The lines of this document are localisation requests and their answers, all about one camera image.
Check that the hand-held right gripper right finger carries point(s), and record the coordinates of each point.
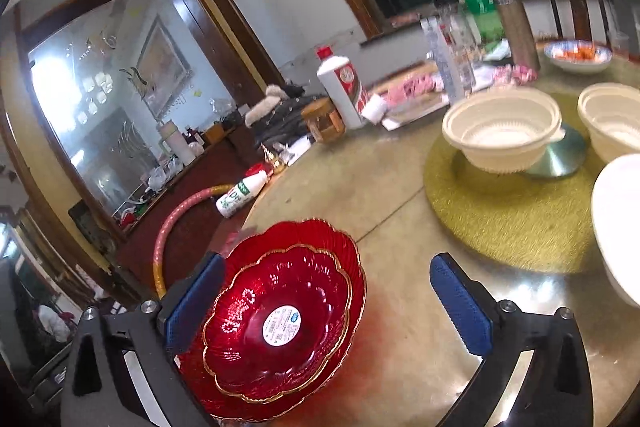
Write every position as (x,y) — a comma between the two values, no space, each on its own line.
(462,312)

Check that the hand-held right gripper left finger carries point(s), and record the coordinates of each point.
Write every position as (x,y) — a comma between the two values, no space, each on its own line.
(192,307)

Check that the small red glass plate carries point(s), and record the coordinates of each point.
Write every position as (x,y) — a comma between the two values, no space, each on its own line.
(280,287)

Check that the large red glass plate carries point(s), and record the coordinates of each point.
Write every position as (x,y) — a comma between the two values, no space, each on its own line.
(345,262)

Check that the white paper bowl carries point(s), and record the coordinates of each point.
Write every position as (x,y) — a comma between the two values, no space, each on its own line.
(620,217)

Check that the cream plastic bowl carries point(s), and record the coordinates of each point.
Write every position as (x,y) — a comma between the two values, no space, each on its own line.
(615,107)
(500,107)

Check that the pink hula hoop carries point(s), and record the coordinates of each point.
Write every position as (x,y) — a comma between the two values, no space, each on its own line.
(172,219)

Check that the gold round placemat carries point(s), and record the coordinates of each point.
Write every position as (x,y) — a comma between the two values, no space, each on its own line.
(500,217)

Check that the white yogurt drink bottle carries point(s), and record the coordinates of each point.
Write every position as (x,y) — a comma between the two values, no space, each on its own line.
(240,197)

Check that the dark wooden sideboard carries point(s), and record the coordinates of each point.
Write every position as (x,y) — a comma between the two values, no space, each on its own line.
(200,177)

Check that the clear plastic bag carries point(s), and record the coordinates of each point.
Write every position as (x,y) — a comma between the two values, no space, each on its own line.
(162,174)

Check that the white tumbler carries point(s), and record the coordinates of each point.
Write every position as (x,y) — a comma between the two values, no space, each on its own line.
(175,142)

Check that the small gold ornament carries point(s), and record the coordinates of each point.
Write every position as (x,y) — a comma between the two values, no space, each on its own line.
(272,159)

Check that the metal turntable disc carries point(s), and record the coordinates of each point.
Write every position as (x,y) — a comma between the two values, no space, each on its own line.
(560,157)

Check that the dark quilted jacket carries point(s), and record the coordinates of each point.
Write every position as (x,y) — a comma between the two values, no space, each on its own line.
(285,117)

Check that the small white cup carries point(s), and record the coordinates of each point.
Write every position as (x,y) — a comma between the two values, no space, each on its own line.
(375,109)

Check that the pink cloth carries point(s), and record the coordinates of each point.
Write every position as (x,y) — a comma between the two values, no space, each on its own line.
(415,89)

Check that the brown jar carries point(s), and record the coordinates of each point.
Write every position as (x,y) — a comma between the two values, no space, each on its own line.
(325,122)

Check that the pink patterned packet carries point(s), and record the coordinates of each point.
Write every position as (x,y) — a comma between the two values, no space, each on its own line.
(515,74)

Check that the white liquor bottle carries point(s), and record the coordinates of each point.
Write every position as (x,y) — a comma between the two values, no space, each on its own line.
(342,92)

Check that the clear plastic water bottle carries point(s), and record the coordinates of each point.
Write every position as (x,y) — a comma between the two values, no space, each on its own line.
(450,57)

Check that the blue patterned bowl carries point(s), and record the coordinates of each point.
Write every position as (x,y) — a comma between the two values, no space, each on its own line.
(577,59)

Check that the metal thermos cup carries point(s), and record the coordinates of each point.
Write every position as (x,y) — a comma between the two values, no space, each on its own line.
(517,34)

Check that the glass jar with dark lid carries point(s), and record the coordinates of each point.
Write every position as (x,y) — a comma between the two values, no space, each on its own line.
(450,7)

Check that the wooden chair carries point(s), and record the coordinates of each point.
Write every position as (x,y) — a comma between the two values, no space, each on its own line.
(580,7)

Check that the large wall mirror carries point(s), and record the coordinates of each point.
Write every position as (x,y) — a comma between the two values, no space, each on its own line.
(100,97)

